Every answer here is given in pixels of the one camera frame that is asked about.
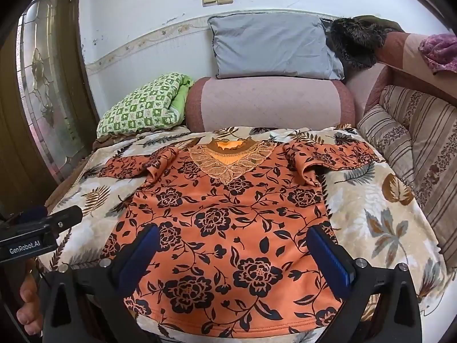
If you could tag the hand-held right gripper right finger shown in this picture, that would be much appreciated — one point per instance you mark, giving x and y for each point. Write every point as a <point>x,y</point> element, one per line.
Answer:
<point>330,259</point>

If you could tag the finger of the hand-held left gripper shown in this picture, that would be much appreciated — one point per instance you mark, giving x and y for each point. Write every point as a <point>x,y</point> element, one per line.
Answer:
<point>34,212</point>
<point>68,216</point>

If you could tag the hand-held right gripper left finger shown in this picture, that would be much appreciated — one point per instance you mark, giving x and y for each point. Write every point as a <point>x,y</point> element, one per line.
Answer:
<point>138,259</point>

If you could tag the orange floral shirt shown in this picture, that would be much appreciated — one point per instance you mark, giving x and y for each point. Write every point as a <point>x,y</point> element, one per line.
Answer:
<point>221,228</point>

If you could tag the beige leaf-print blanket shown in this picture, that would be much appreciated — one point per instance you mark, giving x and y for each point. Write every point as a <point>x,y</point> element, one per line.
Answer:
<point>375,200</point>

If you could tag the small striped cushion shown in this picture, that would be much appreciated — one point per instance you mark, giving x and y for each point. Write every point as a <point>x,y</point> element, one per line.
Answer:
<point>387,139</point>

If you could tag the wooden door with glass panel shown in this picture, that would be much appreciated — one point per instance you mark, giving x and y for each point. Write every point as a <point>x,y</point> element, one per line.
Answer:
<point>46,78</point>

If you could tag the green patterned pillow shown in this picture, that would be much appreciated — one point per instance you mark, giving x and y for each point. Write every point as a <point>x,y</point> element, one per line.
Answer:
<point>142,103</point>

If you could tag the large striped cushion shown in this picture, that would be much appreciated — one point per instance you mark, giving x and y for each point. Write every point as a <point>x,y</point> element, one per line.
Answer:
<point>435,157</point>

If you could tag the dark fur-trimmed coat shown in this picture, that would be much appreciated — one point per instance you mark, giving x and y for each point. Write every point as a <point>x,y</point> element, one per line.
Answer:
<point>357,43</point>

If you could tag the grey pillow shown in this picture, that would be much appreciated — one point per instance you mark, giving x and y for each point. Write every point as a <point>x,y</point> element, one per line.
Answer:
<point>271,46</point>

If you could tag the purple patterned cloth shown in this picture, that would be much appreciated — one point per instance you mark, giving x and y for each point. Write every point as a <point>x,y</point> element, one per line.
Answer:
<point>441,51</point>

